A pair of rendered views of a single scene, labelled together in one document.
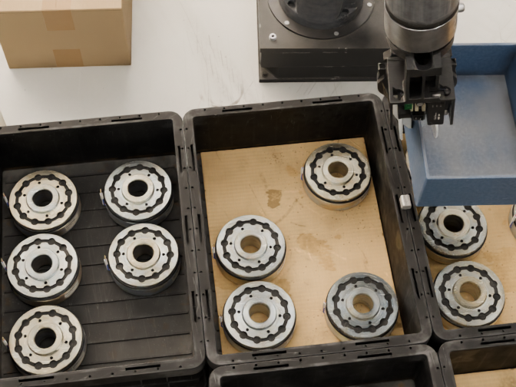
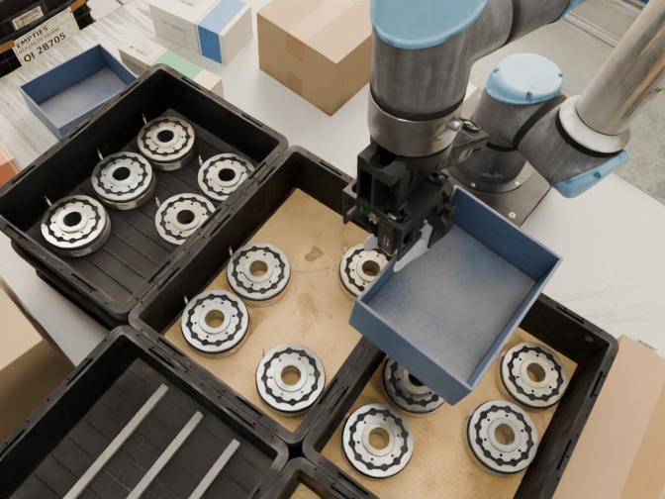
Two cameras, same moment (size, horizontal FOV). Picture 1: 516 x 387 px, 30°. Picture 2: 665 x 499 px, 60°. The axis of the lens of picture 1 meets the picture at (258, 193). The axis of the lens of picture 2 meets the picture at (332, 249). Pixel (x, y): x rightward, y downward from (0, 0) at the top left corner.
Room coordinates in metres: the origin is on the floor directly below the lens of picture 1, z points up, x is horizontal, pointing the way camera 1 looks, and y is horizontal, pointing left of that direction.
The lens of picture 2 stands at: (0.35, -0.31, 1.69)
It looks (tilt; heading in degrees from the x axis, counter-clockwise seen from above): 61 degrees down; 35
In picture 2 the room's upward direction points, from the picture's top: 9 degrees clockwise
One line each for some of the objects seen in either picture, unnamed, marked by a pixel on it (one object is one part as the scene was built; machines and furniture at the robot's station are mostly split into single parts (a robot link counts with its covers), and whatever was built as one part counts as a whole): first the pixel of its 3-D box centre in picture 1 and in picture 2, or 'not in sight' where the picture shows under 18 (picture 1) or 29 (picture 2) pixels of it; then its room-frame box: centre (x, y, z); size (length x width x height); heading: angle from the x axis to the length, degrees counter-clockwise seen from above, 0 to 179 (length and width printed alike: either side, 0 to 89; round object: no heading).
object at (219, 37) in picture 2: not in sight; (202, 20); (1.00, 0.63, 0.74); 0.20 x 0.12 x 0.09; 106
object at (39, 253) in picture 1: (41, 264); (121, 174); (0.57, 0.31, 0.86); 0.05 x 0.05 x 0.01
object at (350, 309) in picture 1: (362, 303); (290, 375); (0.52, -0.15, 0.86); 0.05 x 0.05 x 0.01
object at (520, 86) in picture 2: not in sight; (519, 99); (1.12, -0.11, 0.97); 0.13 x 0.12 x 0.14; 78
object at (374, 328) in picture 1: (362, 305); (290, 376); (0.52, -0.15, 0.86); 0.10 x 0.10 x 0.01
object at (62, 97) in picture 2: not in sight; (84, 95); (0.67, 0.62, 0.74); 0.20 x 0.15 x 0.07; 179
